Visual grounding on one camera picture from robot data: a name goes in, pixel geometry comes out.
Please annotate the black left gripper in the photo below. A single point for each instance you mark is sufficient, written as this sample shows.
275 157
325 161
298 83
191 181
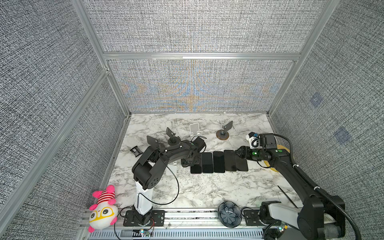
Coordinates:
197 161

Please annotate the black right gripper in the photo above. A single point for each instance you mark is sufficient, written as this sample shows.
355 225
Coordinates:
245 152

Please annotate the dark grey cased phone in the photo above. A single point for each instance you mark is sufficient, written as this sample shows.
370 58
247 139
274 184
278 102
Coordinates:
241 164

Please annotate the teal edged phone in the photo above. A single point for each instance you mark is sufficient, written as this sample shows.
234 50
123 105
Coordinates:
230 161

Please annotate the green edged phone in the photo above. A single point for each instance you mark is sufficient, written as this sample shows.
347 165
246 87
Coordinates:
207 163

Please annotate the black phone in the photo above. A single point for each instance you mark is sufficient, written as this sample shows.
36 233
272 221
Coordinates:
219 162

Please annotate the dark grey round phone stand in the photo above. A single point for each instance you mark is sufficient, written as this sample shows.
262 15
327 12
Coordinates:
173 139

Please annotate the wood base stand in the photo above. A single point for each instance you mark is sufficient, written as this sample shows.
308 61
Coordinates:
223 134
154 142

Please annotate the purple edged phone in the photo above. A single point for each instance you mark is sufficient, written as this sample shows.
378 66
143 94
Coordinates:
196 169

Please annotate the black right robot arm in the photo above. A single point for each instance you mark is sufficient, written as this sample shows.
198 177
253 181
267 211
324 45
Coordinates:
321 217

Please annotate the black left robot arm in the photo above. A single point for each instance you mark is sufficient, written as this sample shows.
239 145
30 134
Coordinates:
152 164

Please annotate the yellow rimmed bamboo steamer basket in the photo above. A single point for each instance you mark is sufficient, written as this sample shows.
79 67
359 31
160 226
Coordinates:
279 159

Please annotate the black snack packet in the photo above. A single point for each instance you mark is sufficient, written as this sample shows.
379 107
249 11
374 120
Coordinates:
136 151

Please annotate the black spoon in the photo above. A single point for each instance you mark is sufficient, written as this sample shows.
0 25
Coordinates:
290 200

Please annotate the pink white plush toy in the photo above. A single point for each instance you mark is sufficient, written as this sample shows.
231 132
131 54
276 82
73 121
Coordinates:
105 212

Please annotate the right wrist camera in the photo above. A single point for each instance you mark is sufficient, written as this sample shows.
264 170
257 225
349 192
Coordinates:
253 139

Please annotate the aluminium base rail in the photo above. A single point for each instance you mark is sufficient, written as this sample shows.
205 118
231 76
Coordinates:
178 224

